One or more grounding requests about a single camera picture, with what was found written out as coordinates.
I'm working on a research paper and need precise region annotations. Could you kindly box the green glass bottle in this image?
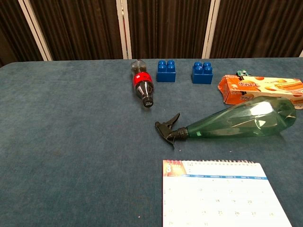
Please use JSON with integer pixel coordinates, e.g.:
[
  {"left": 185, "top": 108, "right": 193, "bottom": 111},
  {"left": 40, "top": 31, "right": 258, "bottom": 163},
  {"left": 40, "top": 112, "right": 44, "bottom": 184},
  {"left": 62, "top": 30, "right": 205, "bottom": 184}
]
[{"left": 154, "top": 95, "right": 297, "bottom": 150}]

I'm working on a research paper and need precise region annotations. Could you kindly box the cola bottle with red label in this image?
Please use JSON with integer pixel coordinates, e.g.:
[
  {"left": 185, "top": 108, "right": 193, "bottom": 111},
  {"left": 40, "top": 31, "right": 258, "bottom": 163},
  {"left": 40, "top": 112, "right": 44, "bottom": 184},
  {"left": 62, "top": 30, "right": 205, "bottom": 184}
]
[{"left": 130, "top": 59, "right": 155, "bottom": 109}]

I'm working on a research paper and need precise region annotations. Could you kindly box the blue plastic building block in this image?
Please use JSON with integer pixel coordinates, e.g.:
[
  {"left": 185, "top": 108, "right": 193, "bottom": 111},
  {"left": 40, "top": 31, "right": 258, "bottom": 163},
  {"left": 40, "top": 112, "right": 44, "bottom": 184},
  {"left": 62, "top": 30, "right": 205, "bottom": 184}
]
[
  {"left": 156, "top": 60, "right": 177, "bottom": 83},
  {"left": 191, "top": 61, "right": 214, "bottom": 85}
]

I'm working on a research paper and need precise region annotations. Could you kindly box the blue felt table cover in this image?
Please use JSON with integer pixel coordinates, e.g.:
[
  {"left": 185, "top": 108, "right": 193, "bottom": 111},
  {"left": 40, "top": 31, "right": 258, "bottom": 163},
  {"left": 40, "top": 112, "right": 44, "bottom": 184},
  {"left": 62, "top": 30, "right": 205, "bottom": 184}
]
[{"left": 0, "top": 56, "right": 303, "bottom": 227}]

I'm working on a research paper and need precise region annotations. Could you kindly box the orange snack box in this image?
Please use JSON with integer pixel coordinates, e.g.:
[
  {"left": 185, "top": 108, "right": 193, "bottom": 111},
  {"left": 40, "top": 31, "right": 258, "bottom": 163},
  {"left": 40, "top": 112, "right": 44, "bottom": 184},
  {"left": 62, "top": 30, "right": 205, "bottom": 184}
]
[{"left": 217, "top": 74, "right": 303, "bottom": 106}]

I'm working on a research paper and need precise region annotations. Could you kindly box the white desk calendar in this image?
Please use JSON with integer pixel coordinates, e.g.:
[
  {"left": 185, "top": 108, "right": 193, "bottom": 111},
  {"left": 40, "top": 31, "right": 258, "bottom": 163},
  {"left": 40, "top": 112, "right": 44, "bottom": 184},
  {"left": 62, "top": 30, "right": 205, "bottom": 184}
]
[{"left": 162, "top": 159, "right": 294, "bottom": 227}]

